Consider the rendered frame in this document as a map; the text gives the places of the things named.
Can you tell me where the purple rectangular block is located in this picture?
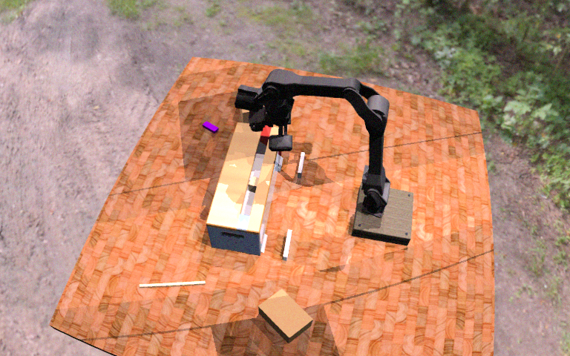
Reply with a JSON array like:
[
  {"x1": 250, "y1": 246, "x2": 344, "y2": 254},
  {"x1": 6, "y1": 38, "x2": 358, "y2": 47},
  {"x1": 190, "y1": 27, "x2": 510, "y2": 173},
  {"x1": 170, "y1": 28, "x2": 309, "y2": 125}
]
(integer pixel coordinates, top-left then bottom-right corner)
[{"x1": 203, "y1": 122, "x2": 218, "y2": 134}]

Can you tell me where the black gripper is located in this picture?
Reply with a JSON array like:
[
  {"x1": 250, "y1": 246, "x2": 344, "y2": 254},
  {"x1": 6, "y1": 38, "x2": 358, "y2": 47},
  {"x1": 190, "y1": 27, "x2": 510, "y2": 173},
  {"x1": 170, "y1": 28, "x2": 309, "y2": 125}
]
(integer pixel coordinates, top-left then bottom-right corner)
[{"x1": 266, "y1": 112, "x2": 292, "y2": 151}]

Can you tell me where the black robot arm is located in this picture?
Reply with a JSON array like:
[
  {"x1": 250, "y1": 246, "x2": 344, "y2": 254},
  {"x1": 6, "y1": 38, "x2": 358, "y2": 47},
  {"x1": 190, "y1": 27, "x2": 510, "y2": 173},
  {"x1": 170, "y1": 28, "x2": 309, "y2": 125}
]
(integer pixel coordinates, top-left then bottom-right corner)
[{"x1": 235, "y1": 69, "x2": 391, "y2": 218}]

